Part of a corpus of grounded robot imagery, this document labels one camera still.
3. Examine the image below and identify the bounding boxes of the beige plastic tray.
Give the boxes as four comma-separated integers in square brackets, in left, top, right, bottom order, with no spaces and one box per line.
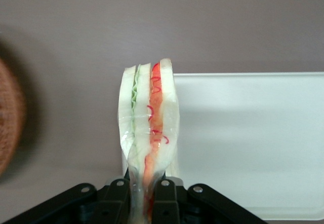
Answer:
[171,71,324,221]

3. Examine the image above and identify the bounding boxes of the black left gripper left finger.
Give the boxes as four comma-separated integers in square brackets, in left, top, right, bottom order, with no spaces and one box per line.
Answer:
[0,177,133,224]

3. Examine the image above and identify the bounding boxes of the triangle sandwich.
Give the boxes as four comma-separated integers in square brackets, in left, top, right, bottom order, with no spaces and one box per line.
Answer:
[117,57,181,224]

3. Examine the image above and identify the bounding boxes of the brown wicker basket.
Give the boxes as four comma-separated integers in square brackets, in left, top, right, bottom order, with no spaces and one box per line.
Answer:
[0,56,27,178]

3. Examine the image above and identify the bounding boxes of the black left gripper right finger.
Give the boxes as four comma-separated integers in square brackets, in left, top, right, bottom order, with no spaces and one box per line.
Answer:
[153,178,269,224]

